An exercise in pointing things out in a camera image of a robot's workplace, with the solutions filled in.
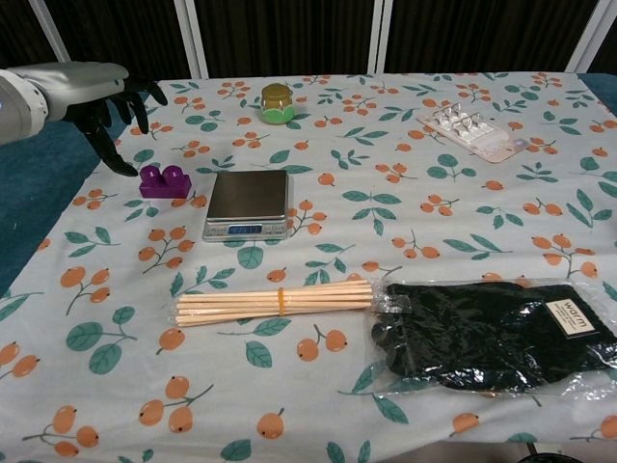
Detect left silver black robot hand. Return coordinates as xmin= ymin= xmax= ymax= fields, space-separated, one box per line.
xmin=9 ymin=61 xmax=170 ymax=177

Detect purple toy building block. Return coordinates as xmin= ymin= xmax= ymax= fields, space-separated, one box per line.
xmin=139 ymin=164 xmax=193 ymax=200

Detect silver digital kitchen scale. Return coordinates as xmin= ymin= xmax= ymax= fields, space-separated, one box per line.
xmin=201 ymin=170 xmax=291 ymax=243

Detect green jar with gold lid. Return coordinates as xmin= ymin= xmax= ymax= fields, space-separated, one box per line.
xmin=260 ymin=82 xmax=296 ymax=124

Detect wrapped bundle of wooden sticks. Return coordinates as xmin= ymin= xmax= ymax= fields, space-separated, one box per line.
xmin=168 ymin=277 xmax=382 ymax=330

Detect floral orange green tablecloth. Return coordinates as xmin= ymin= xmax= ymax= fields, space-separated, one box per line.
xmin=0 ymin=71 xmax=617 ymax=463

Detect metal clips blister pack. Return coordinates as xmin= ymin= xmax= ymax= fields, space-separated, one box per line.
xmin=415 ymin=101 xmax=530 ymax=164

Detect black gloves in plastic bag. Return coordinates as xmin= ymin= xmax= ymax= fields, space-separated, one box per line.
xmin=368 ymin=277 xmax=617 ymax=399

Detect white partition frame post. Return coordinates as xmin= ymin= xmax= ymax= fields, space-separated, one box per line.
xmin=564 ymin=0 xmax=617 ymax=72
xmin=29 ymin=0 xmax=82 ymax=67
xmin=364 ymin=0 xmax=395 ymax=75
xmin=174 ymin=0 xmax=210 ymax=80

